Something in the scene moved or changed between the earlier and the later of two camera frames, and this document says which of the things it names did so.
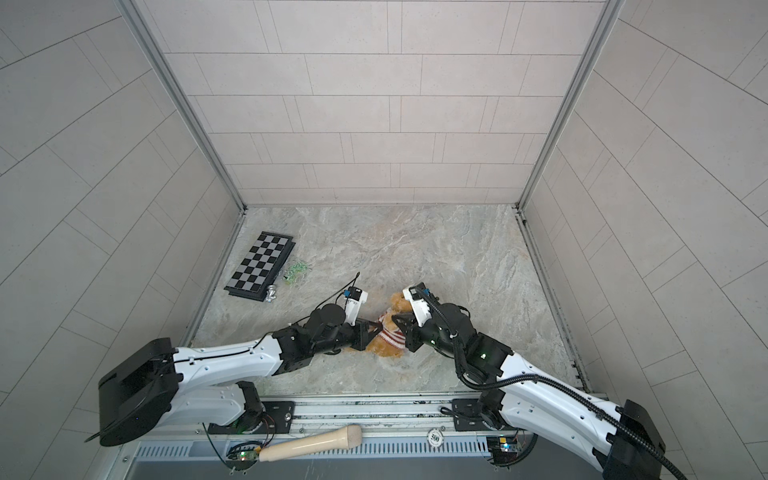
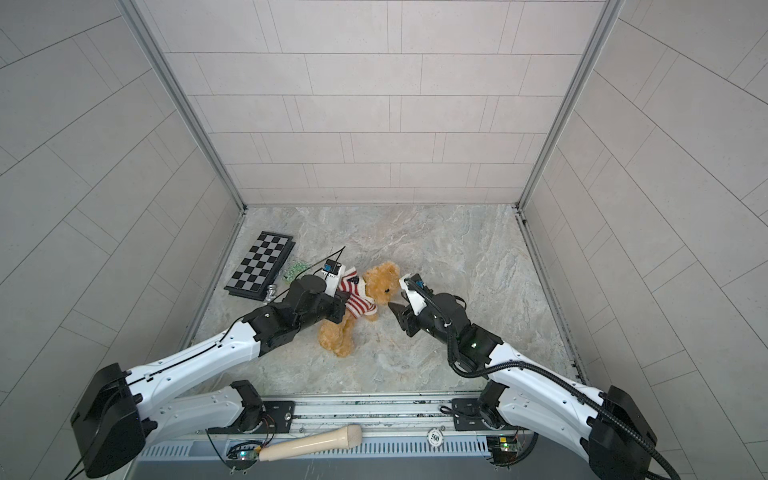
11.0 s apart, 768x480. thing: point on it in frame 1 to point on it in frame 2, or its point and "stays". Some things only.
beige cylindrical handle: [336, 440] stays
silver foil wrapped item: [271, 289] stays
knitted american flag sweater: [396, 337] to [359, 303]
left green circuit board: [243, 455] stays
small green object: [293, 270] stays
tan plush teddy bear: [390, 340] to [381, 283]
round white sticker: [435, 437] stays
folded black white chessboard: [261, 266] stays
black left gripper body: [357, 338] to [331, 311]
